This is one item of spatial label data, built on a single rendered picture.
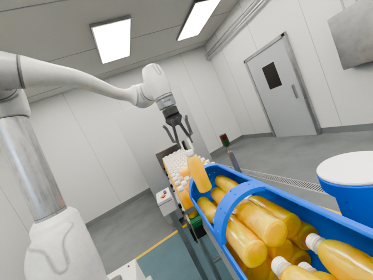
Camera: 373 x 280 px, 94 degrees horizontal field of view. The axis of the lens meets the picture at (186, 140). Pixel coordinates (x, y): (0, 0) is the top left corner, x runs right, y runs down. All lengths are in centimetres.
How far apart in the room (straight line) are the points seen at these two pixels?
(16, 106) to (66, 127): 455
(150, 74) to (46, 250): 68
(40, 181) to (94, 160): 445
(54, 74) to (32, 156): 30
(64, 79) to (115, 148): 449
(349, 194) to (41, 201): 113
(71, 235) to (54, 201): 22
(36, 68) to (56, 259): 54
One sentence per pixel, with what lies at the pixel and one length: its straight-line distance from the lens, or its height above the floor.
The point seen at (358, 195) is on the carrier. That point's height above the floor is 99.
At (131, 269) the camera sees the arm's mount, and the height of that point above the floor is 111.
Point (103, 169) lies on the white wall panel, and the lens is 523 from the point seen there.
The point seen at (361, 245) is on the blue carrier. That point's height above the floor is 108.
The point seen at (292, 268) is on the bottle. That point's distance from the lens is 50.
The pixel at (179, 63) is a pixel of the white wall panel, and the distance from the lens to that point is 595.
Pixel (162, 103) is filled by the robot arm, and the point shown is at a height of 162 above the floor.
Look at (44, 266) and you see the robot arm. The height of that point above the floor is 134.
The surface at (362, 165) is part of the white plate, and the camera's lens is 103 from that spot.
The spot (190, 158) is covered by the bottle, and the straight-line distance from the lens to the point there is 85.
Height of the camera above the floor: 152
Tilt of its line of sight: 7 degrees down
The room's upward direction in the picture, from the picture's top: 25 degrees counter-clockwise
